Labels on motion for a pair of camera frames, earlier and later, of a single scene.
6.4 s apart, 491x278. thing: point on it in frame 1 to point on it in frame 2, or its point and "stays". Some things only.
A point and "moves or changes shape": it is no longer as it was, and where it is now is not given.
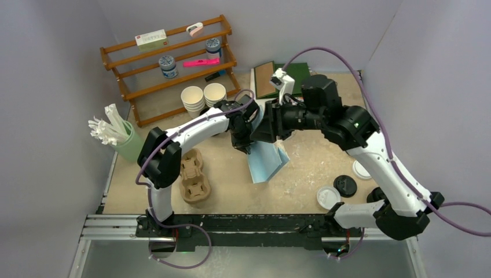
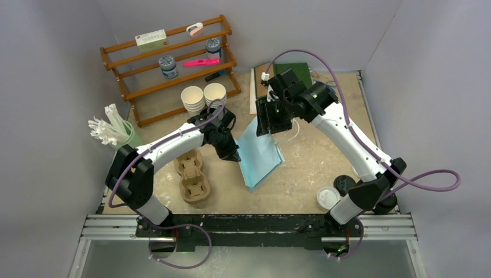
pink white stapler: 195,29 stays
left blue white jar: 167,64 stays
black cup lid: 346,185 stays
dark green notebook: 296,70 stays
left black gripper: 244,147 to 230,153
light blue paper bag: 265,157 moves or changes shape
